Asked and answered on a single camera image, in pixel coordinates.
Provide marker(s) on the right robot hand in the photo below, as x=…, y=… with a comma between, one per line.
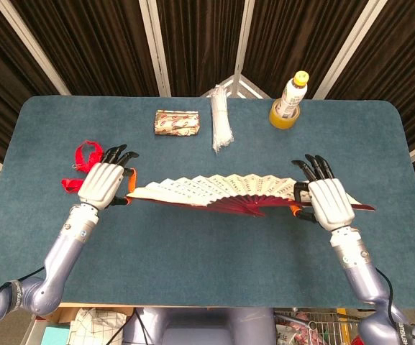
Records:
x=331, y=205

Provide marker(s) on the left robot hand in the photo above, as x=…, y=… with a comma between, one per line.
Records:
x=101, y=183

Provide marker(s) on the red-ribbed white paper folding fan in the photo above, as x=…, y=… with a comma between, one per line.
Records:
x=210, y=190

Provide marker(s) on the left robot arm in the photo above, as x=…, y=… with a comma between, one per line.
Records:
x=59, y=258

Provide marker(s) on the gold foil snack packet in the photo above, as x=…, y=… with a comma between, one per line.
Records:
x=176, y=124

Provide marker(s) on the yellow tape roll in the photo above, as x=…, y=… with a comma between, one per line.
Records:
x=275, y=121

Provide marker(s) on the blue felt table mat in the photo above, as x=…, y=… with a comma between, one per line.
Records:
x=192, y=258

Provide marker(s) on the white bottle with yellow cap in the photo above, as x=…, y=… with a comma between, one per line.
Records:
x=294, y=90

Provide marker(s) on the clear bag of white straws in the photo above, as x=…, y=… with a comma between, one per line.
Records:
x=219, y=122

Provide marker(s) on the brown cardboard box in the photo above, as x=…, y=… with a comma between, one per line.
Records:
x=67, y=315

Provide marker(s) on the white triangular screen foot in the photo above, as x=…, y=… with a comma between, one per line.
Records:
x=245, y=90

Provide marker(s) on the white checked cloth bag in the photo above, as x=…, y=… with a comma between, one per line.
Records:
x=95, y=328

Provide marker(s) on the teal box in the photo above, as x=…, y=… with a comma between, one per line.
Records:
x=56, y=336

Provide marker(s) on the brown curtain partition screen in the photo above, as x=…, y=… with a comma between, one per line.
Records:
x=200, y=43

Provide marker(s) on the purple robot torso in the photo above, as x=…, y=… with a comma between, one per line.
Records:
x=200, y=327

